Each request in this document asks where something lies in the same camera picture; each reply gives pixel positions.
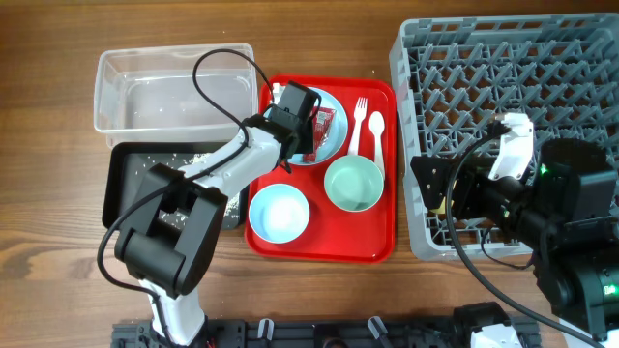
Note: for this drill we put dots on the grey dishwasher rack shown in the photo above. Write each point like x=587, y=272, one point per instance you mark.
x=452, y=76

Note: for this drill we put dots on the red serving tray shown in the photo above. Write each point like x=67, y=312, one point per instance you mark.
x=332, y=233

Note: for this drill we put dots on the red ketchup packet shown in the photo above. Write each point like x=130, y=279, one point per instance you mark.
x=321, y=125

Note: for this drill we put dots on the white plastic fork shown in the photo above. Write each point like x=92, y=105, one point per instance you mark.
x=359, y=114

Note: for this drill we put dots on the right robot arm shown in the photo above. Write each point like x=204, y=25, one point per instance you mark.
x=564, y=217

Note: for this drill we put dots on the mint green bowl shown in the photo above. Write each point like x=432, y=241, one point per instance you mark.
x=354, y=183

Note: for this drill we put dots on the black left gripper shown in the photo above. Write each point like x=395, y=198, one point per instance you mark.
x=307, y=140

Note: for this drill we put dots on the black waste tray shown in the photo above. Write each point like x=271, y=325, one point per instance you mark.
x=114, y=186

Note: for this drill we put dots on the yellow plastic cup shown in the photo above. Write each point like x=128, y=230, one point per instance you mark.
x=441, y=209

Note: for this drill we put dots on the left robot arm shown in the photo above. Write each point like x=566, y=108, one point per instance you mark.
x=167, y=236

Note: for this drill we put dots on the light blue small bowl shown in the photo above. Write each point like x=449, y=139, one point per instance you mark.
x=279, y=214

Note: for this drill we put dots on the clear plastic bin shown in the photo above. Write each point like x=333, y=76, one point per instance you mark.
x=147, y=94

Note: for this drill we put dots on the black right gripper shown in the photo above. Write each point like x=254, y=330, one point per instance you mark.
x=433, y=181

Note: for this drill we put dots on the food scraps with rice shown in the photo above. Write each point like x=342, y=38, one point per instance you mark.
x=137, y=164

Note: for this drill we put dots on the white plastic spoon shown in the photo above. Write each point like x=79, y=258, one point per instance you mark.
x=376, y=125

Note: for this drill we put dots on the light blue plate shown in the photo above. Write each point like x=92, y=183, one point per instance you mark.
x=335, y=137

